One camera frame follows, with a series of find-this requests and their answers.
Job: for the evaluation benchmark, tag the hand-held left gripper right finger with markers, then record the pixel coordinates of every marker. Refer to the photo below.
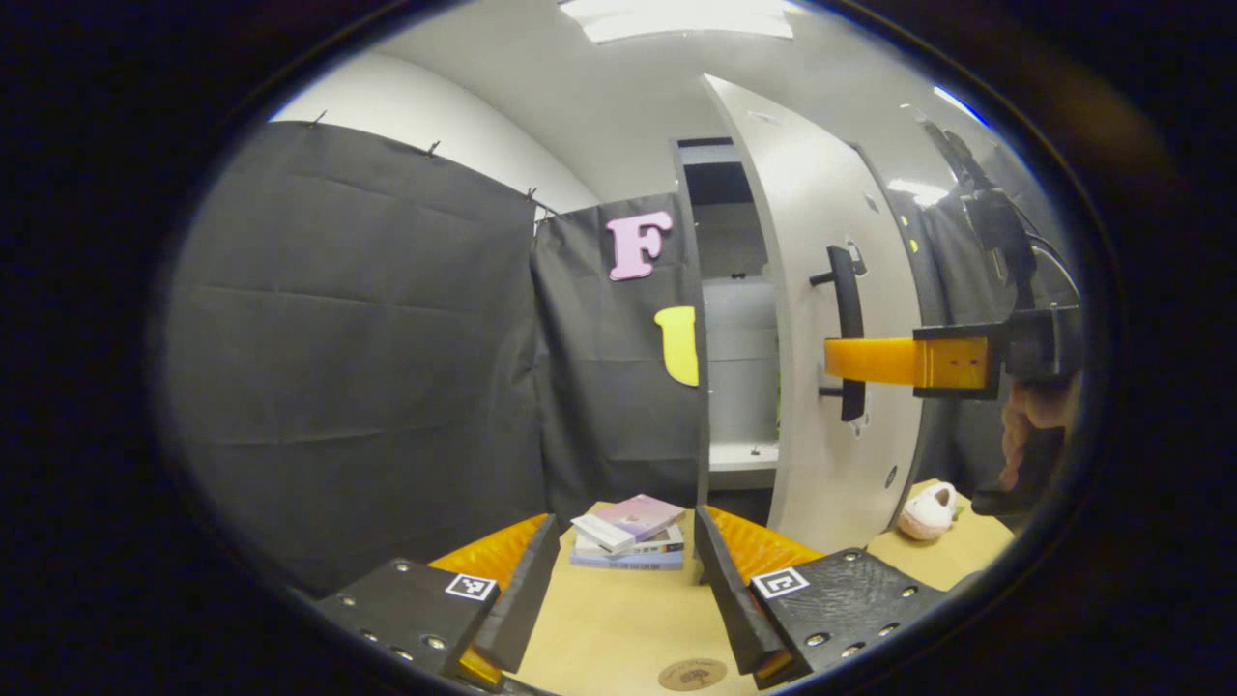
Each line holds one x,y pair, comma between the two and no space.
730,599

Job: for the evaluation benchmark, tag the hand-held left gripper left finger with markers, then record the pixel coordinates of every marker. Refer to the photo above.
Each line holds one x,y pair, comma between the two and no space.
527,599

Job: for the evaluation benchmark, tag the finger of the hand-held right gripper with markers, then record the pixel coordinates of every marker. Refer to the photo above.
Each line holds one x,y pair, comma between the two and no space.
889,361

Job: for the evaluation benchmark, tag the round cork coaster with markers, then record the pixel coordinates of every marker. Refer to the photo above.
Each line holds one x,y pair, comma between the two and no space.
693,674

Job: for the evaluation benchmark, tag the grey cabinet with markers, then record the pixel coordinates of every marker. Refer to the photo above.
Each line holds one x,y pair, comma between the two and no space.
739,367

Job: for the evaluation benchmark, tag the white book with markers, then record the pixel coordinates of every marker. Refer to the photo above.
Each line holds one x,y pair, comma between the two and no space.
665,544

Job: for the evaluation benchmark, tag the blue book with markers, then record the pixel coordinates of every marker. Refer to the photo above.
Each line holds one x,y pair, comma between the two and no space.
628,562

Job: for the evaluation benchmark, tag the pink book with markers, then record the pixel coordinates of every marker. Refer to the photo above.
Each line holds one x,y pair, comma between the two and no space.
628,517

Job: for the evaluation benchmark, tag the pink white plush toy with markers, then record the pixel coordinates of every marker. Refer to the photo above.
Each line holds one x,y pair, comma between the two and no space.
928,510

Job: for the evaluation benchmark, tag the small ceiling light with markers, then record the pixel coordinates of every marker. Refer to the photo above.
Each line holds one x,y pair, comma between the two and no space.
918,190

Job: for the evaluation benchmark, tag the long ceiling light strip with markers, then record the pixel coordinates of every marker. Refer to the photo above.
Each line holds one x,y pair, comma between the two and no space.
959,103

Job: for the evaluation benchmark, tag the large ceiling light panel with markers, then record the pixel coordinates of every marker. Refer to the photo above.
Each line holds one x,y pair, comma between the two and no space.
676,17

